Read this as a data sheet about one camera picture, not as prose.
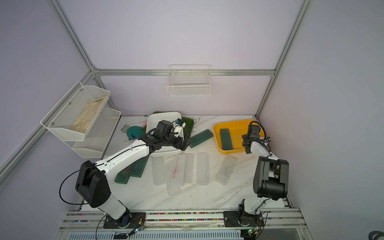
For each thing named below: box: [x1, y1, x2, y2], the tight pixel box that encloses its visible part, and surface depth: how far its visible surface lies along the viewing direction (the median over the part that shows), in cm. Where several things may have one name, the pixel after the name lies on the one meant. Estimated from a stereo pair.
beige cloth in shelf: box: [70, 96, 107, 133], surface depth 80 cm
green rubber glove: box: [126, 125, 145, 140], surface depth 110 cm
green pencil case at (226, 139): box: [219, 128, 234, 151], surface depth 110 cm
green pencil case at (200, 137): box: [188, 129, 214, 149], surface depth 110 cm
